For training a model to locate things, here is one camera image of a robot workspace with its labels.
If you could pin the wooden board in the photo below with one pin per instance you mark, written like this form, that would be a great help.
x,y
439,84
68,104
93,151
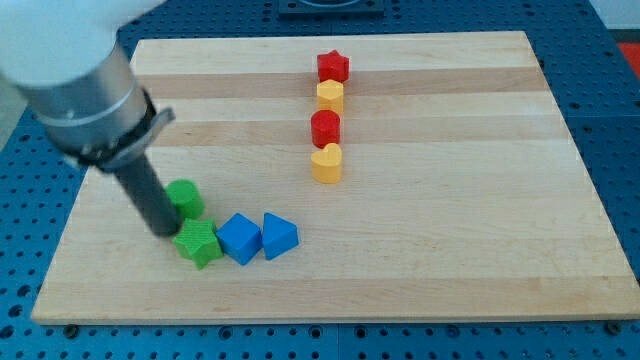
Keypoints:
x,y
463,197

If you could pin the red cylinder block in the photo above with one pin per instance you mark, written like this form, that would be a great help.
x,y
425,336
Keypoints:
x,y
325,128

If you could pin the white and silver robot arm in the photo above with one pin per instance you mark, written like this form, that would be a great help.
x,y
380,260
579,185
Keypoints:
x,y
64,58

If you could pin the green star block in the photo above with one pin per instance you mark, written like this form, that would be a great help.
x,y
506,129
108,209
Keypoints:
x,y
197,241

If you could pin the yellow pentagon block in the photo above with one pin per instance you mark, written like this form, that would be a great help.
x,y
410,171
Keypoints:
x,y
330,96

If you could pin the green cylinder block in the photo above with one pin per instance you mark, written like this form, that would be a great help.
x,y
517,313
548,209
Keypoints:
x,y
186,198

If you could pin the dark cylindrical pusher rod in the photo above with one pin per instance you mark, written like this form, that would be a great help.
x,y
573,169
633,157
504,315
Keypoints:
x,y
140,182

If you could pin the red star block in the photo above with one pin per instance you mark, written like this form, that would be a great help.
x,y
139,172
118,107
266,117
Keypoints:
x,y
333,66

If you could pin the blue cube block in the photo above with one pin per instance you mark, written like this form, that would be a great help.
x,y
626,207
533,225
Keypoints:
x,y
240,238

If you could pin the blue triangle block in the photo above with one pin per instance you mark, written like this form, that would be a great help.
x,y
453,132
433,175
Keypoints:
x,y
279,236

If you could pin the yellow heart block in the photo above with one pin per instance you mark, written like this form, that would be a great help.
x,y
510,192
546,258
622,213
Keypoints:
x,y
326,164

